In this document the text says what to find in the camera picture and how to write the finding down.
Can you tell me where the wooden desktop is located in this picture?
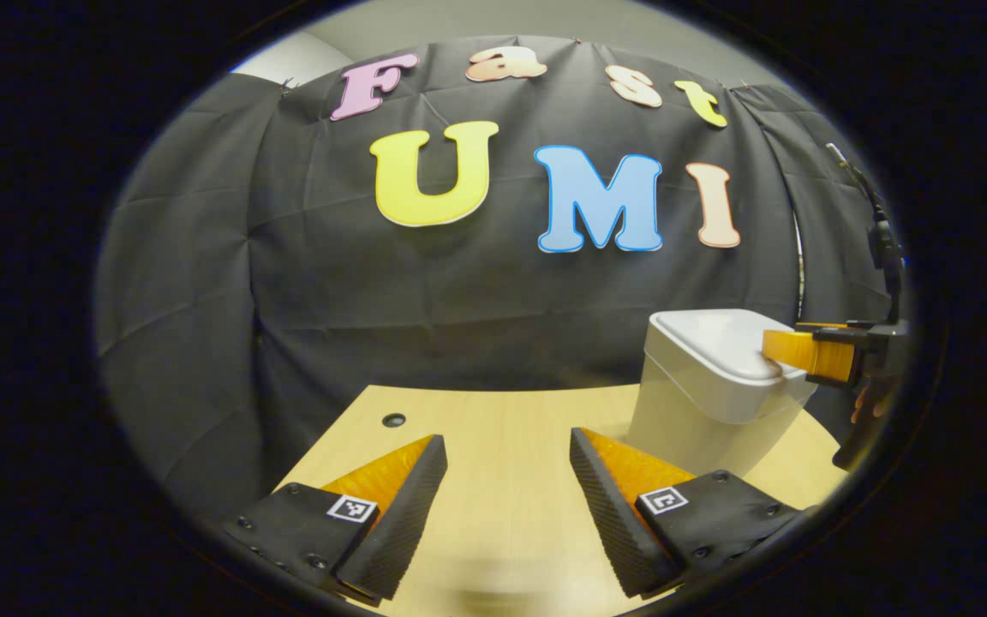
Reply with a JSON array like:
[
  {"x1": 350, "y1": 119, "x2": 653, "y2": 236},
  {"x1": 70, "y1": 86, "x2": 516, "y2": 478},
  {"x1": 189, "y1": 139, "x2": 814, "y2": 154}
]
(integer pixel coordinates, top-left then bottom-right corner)
[{"x1": 275, "y1": 384, "x2": 850, "y2": 617}]

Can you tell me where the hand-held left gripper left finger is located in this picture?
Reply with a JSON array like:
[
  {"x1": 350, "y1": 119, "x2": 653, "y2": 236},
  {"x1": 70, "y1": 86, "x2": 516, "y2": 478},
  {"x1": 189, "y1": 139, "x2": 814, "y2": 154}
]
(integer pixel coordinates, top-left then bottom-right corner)
[{"x1": 222, "y1": 434, "x2": 449, "y2": 603}]

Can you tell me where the white desktop garbage bin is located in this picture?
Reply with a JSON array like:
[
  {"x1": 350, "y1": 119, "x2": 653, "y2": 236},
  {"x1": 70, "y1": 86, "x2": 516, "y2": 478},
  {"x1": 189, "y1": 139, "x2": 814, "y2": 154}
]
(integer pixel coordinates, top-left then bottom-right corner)
[{"x1": 626, "y1": 308, "x2": 820, "y2": 478}]

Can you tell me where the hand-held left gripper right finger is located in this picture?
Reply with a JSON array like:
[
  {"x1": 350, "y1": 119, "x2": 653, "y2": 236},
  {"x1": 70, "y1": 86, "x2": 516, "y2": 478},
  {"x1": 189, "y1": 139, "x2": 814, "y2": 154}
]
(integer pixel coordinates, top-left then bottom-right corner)
[{"x1": 569, "y1": 427, "x2": 803, "y2": 599}]

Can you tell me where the black backdrop cloth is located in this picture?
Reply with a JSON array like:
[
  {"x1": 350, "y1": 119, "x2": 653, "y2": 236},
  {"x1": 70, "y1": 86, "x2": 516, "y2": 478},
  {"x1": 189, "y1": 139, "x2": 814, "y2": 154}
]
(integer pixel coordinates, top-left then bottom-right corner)
[{"x1": 95, "y1": 34, "x2": 910, "y2": 524}]

